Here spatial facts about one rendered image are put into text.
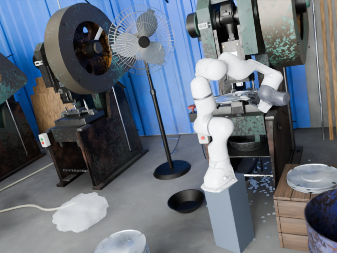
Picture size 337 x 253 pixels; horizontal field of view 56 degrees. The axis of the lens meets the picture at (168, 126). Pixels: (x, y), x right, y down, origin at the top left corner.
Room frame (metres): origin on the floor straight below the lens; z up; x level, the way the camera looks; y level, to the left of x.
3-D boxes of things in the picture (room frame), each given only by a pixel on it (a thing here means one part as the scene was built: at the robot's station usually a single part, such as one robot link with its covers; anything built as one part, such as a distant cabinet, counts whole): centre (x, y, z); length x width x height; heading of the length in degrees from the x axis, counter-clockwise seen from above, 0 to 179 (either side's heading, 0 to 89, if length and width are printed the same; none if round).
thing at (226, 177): (1.67, -0.22, 0.52); 0.22 x 0.19 x 0.14; 134
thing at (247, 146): (2.40, -0.61, 0.36); 0.34 x 0.34 x 0.10
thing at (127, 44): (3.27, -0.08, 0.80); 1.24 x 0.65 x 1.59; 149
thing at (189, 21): (2.54, -0.41, 1.31); 0.22 x 0.12 x 0.22; 149
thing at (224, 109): (2.40, -0.61, 0.68); 0.45 x 0.30 x 0.06; 59
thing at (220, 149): (1.67, -0.27, 0.71); 0.18 x 0.11 x 0.25; 40
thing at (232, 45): (2.36, -0.59, 1.04); 0.17 x 0.15 x 0.30; 149
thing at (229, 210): (1.70, -0.25, 0.23); 0.18 x 0.18 x 0.45; 44
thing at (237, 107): (2.25, -0.53, 0.72); 0.25 x 0.14 x 0.14; 149
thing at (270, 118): (2.38, -0.92, 0.45); 0.92 x 0.12 x 0.90; 149
